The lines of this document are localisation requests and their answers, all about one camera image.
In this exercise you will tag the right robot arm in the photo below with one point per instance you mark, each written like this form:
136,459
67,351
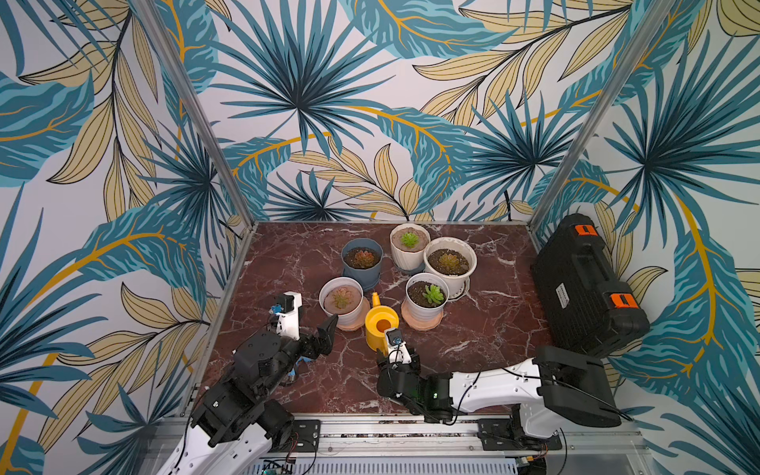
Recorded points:
544,392

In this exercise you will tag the large white pot yellow succulent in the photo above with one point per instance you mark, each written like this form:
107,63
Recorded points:
454,261

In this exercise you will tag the aluminium frame post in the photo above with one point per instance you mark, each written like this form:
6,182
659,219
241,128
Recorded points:
161,40
587,100

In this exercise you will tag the yellow plastic watering can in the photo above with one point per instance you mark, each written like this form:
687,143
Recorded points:
379,320

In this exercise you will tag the white ribbed pot green succulent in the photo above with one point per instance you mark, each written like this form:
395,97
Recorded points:
408,243

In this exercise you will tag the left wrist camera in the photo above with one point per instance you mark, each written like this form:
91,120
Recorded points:
285,315

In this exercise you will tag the black tool case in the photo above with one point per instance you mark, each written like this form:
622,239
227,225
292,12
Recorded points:
589,310

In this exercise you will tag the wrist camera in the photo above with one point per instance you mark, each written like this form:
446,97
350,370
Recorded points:
285,315
398,352

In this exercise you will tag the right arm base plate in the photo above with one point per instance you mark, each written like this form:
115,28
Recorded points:
507,434

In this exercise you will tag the blue spray nozzle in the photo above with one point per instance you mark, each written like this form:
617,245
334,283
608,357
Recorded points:
293,374

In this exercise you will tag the blue pot red succulent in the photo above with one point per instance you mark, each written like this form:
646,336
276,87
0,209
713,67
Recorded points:
362,260

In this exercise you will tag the white pot pink succulent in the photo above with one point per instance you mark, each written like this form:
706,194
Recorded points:
343,296

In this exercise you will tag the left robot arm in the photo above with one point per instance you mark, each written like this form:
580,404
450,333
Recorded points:
236,421

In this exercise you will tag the left aluminium frame post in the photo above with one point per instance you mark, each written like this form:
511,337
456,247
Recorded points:
161,40

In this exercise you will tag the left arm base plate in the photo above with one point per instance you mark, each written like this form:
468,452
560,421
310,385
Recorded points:
304,437

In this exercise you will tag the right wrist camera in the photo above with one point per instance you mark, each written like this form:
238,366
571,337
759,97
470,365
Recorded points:
398,352

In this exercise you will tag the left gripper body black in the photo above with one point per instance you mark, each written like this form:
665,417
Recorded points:
305,344

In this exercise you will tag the right aluminium frame post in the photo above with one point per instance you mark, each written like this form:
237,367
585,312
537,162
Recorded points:
587,100

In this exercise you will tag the small white pot green succulent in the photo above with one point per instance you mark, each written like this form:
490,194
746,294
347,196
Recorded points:
425,298

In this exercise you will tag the aluminium front rail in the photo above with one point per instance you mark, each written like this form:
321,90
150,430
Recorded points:
397,444

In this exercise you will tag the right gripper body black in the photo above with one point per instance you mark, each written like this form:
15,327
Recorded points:
389,368

